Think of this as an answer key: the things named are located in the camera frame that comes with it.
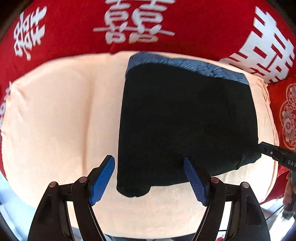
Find black pants with blue waistband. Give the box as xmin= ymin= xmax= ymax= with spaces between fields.
xmin=116 ymin=52 xmax=261 ymax=197

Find cream seat cushion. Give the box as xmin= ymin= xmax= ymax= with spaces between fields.
xmin=0 ymin=51 xmax=280 ymax=239

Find small red embroidered pillow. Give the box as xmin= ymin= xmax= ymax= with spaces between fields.
xmin=264 ymin=76 xmax=295 ymax=203

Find red sofa cover with characters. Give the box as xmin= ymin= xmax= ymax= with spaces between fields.
xmin=0 ymin=0 xmax=296 ymax=179

